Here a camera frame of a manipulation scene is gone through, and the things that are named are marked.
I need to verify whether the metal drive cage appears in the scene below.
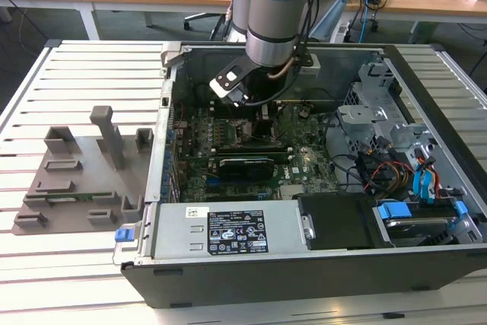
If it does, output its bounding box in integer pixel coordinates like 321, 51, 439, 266
336, 62, 438, 158

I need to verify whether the wooden desk with cables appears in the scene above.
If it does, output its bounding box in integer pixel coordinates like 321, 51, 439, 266
342, 0, 487, 43

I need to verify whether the CPU socket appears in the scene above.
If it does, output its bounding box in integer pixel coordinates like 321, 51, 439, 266
234, 117, 279, 147

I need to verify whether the hard disk in blue carrier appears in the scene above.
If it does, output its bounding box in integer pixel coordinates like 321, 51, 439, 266
372, 197, 469, 246

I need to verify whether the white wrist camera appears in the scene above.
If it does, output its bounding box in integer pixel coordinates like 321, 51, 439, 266
208, 69, 247, 98

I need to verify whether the black plastic drive cover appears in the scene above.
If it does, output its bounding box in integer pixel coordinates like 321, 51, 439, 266
296, 193, 381, 252

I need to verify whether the open black PC case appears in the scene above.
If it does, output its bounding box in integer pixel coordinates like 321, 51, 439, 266
113, 41, 487, 309

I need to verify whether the green RAM stick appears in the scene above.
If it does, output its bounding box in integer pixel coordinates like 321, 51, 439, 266
26, 193, 115, 202

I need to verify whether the grey parts rack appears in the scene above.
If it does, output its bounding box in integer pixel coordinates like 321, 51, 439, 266
10, 105, 155, 235

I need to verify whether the office chair base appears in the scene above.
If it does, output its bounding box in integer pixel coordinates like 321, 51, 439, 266
183, 11, 233, 40

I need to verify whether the grey power supply unit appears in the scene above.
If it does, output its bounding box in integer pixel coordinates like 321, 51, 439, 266
151, 202, 309, 261

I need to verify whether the blue flat wire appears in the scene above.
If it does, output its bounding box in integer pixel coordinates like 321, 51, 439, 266
412, 167, 438, 204

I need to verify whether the black RAM sticks pair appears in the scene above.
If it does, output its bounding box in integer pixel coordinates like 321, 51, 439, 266
211, 98, 282, 119

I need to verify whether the red yellow wire bundle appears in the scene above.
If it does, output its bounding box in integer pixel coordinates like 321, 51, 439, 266
357, 145, 415, 196

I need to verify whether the silver chipset heatsink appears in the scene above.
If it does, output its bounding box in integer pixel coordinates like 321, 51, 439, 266
280, 185, 305, 200

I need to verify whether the orange flat wire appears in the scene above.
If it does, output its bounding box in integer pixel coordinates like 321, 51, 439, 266
416, 152, 444, 199

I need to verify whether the blue hanging cable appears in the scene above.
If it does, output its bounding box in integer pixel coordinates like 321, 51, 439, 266
357, 0, 376, 43

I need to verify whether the green motherboard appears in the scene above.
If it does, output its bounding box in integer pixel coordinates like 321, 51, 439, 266
173, 102, 339, 202

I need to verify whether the white power strip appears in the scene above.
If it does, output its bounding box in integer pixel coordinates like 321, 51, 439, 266
329, 20, 351, 43

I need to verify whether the black graphics card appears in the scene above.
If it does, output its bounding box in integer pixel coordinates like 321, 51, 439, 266
217, 155, 275, 181

